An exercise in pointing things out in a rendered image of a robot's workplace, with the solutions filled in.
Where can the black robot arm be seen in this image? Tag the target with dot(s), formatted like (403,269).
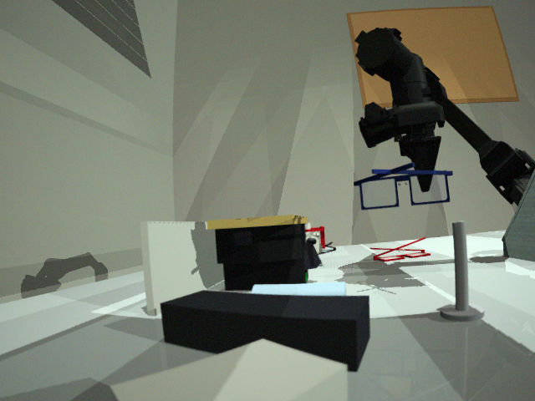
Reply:
(380,52)

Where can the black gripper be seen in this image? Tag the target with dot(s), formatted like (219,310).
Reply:
(418,115)

